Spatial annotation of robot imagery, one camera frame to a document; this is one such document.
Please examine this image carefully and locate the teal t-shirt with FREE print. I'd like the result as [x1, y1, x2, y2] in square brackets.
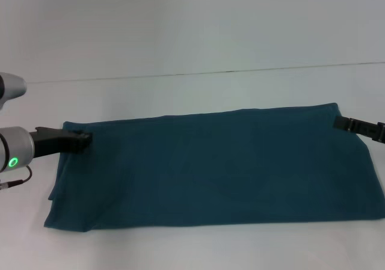
[43, 102, 385, 233]

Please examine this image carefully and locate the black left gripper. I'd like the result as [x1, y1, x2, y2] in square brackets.
[28, 126, 93, 159]

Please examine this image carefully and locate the left arm gripper cable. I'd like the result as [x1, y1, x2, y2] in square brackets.
[0, 165, 33, 191]

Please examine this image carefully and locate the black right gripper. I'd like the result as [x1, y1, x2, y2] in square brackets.
[333, 115, 385, 146]

